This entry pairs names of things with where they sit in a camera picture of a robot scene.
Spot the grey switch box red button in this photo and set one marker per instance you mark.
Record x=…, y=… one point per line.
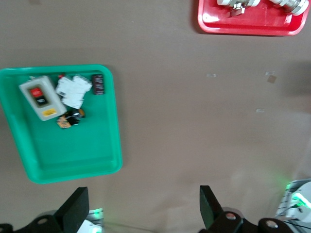
x=41, y=97

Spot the black orange knob component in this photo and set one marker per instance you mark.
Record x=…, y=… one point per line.
x=70, y=119

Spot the green plastic tray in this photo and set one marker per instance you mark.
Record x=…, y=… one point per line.
x=73, y=150

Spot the red tray holding valves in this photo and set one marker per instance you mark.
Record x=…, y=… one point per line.
x=243, y=25

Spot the white circuit breaker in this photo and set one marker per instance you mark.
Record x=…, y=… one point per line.
x=73, y=91

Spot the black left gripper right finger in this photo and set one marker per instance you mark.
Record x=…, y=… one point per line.
x=210, y=208

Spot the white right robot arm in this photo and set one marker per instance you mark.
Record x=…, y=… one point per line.
x=305, y=194

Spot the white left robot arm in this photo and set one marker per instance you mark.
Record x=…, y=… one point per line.
x=92, y=228

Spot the small clear tape scrap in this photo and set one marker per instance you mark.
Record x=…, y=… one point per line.
x=211, y=75
x=270, y=72
x=260, y=110

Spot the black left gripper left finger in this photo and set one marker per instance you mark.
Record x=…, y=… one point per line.
x=73, y=208

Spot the brown square tape patch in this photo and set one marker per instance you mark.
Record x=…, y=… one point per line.
x=271, y=79

